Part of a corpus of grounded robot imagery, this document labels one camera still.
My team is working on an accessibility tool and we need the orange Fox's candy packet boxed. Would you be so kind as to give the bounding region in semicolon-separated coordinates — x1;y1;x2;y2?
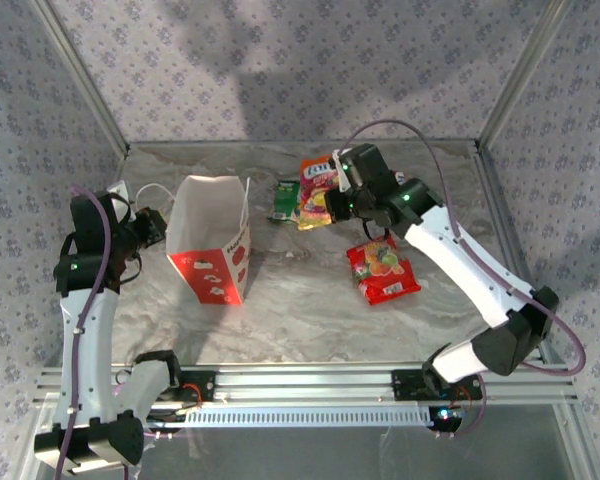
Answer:
297;155;342;232

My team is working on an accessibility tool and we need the green snack packet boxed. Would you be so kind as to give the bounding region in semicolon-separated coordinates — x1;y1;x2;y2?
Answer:
266;179;304;225

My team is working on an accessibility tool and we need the large red fruit candy packet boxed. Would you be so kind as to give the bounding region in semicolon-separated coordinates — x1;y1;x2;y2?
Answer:
345;234;423;307

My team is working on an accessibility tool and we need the white red paper bag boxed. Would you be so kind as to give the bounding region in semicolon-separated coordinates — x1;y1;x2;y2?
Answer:
133;174;254;307

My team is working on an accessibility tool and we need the black controller board with LED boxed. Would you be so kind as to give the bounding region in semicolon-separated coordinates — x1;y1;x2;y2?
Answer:
428;405;467;432

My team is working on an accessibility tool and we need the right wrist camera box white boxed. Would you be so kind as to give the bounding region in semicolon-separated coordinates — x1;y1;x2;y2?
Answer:
331;148;355;192

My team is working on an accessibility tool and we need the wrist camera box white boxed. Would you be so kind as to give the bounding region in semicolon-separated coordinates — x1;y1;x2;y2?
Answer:
331;148;355;192
105;178;134;202

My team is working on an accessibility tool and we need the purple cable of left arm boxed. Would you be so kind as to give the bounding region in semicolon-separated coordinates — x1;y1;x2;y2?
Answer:
54;184;201;480

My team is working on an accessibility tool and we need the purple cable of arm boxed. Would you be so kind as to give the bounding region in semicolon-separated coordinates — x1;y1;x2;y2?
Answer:
54;184;201;480
337;118;588;441

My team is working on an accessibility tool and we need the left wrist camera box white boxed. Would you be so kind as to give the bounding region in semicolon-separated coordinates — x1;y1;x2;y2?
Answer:
105;178;134;202

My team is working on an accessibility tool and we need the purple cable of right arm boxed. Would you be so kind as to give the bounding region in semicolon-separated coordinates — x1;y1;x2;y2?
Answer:
337;118;588;441

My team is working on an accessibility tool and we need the aluminium frame post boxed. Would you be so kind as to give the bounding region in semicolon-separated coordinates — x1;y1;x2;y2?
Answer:
32;0;131;154
478;0;577;151

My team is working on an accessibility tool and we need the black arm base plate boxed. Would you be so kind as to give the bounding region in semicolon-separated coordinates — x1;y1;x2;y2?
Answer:
391;368;484;401
169;368;217;404

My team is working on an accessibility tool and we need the wide aluminium mounting rail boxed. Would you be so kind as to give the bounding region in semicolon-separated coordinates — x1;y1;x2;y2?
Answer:
33;363;580;405

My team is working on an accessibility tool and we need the white slotted cable duct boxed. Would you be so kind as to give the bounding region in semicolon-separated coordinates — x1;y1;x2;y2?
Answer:
144;405;434;429

